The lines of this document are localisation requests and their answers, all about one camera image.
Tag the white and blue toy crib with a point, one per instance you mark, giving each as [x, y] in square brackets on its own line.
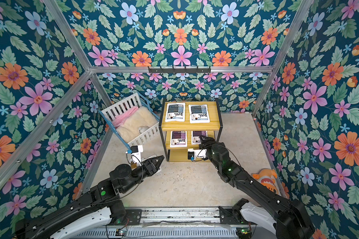
[122, 106]

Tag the purple label coffee bag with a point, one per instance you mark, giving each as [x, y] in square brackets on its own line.
[178, 139]
[195, 136]

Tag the yellow wooden three-tier shelf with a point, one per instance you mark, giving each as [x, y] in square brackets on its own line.
[213, 128]

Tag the yellow label coffee bag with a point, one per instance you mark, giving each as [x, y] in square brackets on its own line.
[155, 166]

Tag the white perforated cable tray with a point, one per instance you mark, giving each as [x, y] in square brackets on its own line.
[161, 233]

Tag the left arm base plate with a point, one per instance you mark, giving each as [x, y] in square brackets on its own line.
[130, 217]

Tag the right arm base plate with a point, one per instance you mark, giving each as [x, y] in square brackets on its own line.
[229, 216]

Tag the orange plush fish toy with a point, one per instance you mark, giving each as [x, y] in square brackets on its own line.
[267, 177]

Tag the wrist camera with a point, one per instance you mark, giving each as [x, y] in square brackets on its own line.
[134, 154]
[196, 155]

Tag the black wall hook rail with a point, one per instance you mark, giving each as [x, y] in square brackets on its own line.
[175, 70]

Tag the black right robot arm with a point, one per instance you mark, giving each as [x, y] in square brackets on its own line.
[284, 218]

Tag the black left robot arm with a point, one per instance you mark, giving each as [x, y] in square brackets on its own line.
[100, 206]

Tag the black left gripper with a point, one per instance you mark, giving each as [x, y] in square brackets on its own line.
[148, 168]

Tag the cream fluffy blanket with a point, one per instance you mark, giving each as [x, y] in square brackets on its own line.
[136, 124]

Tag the pink blanket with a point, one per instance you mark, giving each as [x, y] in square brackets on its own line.
[120, 119]

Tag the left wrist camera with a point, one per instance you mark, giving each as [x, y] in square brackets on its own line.
[134, 154]

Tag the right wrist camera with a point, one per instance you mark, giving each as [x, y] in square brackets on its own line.
[196, 155]

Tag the grey label coffee bag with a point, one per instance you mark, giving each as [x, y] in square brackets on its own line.
[198, 114]
[175, 112]

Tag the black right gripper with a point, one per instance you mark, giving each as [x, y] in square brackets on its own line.
[208, 146]

